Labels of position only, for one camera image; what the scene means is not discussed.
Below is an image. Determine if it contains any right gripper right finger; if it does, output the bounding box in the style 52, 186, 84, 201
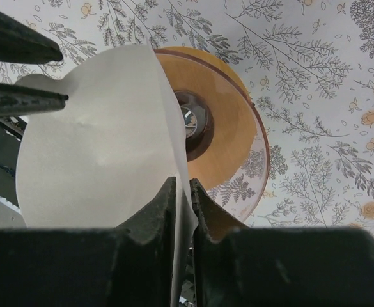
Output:
190, 179, 374, 306

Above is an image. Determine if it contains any grey glass carafe wooden collar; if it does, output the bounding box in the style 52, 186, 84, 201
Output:
155, 47, 258, 190

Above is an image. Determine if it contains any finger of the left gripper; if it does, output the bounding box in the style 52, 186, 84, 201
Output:
0, 12, 63, 62
0, 83, 68, 118

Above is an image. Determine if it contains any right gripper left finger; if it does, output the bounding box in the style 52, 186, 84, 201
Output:
0, 177, 176, 306

